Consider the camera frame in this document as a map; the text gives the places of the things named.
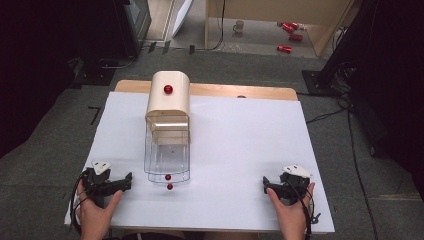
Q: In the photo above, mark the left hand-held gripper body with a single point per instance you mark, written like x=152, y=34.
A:
x=98, y=183

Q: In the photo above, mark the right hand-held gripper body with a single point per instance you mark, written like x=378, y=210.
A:
x=295, y=186

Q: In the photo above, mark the person's right hand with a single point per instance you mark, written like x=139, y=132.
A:
x=295, y=216

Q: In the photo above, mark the person's left hand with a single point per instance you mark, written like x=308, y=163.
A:
x=95, y=218

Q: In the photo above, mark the clear plastic drawer red knob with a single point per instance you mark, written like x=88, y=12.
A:
x=170, y=186
x=166, y=156

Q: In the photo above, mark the white board table cover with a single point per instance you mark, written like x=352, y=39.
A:
x=240, y=150

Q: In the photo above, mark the cream drawer cabinet red knob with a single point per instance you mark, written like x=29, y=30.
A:
x=167, y=101

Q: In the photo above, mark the black metal stand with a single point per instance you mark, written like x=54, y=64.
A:
x=330, y=70

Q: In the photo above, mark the dark curtain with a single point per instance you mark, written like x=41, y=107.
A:
x=40, y=66
x=396, y=83

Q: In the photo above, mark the red can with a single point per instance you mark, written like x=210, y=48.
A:
x=287, y=27
x=295, y=25
x=284, y=49
x=295, y=37

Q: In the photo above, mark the black monitor cabinet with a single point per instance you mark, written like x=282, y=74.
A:
x=133, y=26

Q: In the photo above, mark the grey mug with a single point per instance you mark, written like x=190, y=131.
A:
x=238, y=26

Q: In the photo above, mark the white panel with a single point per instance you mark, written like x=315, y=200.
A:
x=181, y=16

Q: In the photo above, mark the black floor base plate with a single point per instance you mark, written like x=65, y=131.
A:
x=95, y=75

